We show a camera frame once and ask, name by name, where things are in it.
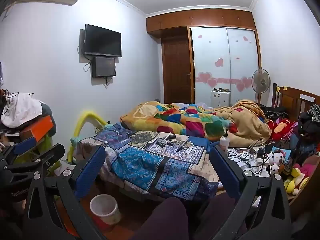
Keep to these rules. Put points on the small black monitor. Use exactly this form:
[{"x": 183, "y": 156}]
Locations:
[{"x": 103, "y": 67}]

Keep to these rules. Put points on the person's right leg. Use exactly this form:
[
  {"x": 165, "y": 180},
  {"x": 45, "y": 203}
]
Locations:
[{"x": 220, "y": 206}]

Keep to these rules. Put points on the red plush toy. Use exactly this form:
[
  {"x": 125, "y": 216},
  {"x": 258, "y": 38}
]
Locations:
[{"x": 283, "y": 130}]

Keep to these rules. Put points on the black bag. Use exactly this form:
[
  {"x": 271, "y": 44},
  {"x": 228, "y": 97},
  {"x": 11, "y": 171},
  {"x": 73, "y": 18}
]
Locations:
[{"x": 275, "y": 112}]

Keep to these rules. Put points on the green leaf-print bag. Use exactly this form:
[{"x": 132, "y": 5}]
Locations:
[{"x": 50, "y": 140}]

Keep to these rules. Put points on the black clothing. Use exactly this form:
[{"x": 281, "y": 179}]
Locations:
[{"x": 308, "y": 125}]

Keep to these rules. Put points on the white power strip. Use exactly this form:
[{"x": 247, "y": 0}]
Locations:
[{"x": 257, "y": 166}]

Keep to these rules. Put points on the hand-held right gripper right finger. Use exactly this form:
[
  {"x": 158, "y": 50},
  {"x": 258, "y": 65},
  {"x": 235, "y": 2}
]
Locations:
[{"x": 225, "y": 172}]

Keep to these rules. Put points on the small white cabinet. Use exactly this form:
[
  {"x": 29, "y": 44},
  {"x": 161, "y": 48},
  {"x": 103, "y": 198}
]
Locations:
[{"x": 220, "y": 100}]

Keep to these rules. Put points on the person's left leg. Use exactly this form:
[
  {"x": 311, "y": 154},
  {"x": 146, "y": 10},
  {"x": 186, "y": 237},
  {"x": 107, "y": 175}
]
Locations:
[{"x": 162, "y": 220}]

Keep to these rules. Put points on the black wall television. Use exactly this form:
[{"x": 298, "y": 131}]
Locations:
[{"x": 102, "y": 40}]

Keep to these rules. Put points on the standing fan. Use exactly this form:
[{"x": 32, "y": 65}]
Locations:
[{"x": 260, "y": 81}]

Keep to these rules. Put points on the wooden headboard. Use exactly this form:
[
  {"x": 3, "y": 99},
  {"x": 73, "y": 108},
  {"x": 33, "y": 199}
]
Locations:
[{"x": 292, "y": 102}]

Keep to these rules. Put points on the white plush toy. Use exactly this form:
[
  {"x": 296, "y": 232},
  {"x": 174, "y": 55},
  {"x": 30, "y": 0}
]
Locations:
[{"x": 277, "y": 155}]

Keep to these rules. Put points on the yellow foam tube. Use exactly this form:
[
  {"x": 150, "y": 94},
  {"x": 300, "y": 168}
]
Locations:
[{"x": 86, "y": 118}]

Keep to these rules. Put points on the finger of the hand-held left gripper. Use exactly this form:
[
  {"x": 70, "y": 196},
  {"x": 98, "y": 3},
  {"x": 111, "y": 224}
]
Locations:
[
  {"x": 25, "y": 145},
  {"x": 50, "y": 154}
]

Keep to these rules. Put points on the brown wooden door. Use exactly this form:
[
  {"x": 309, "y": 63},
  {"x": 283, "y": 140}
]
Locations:
[{"x": 176, "y": 72}]

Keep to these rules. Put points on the black marker pen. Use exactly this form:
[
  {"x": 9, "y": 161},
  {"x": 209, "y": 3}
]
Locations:
[{"x": 182, "y": 146}]

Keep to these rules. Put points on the colourful patterned quilt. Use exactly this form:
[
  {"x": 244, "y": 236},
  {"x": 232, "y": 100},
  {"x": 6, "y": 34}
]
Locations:
[{"x": 190, "y": 120}]

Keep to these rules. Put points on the white plastic tube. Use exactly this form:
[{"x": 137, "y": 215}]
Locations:
[{"x": 167, "y": 136}]

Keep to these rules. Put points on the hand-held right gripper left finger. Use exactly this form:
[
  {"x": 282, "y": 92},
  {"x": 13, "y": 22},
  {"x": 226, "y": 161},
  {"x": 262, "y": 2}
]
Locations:
[{"x": 91, "y": 171}]

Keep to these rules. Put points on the white cloth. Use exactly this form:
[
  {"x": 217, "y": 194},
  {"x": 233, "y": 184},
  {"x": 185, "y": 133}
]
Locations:
[{"x": 22, "y": 110}]

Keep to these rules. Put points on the person's leg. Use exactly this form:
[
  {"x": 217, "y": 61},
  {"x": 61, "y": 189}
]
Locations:
[
  {"x": 162, "y": 220},
  {"x": 220, "y": 206}
]

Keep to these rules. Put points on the dark grey cloth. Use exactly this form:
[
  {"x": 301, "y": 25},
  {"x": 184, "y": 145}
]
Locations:
[{"x": 48, "y": 112}]

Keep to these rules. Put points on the white plastic waste bin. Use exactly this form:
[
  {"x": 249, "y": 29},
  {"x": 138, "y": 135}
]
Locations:
[{"x": 107, "y": 212}]

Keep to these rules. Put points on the wooden wardrobe with sliding doors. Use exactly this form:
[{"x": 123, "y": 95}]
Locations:
[{"x": 225, "y": 62}]

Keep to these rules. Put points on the pink plush toy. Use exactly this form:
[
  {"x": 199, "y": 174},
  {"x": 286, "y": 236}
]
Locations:
[{"x": 306, "y": 171}]

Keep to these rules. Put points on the yellow plush toy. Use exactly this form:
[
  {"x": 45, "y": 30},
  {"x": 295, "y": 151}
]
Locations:
[{"x": 291, "y": 185}]

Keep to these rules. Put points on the orange box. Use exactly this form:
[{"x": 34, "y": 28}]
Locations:
[{"x": 37, "y": 130}]

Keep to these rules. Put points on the dark glass bottle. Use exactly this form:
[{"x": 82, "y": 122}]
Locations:
[{"x": 288, "y": 162}]

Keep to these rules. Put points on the blue patchwork blanket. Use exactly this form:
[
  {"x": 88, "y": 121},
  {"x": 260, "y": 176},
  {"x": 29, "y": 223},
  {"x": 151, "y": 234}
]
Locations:
[{"x": 140, "y": 160}]

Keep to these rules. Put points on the white pump bottle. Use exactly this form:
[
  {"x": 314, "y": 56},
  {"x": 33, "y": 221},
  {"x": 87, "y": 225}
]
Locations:
[{"x": 224, "y": 142}]

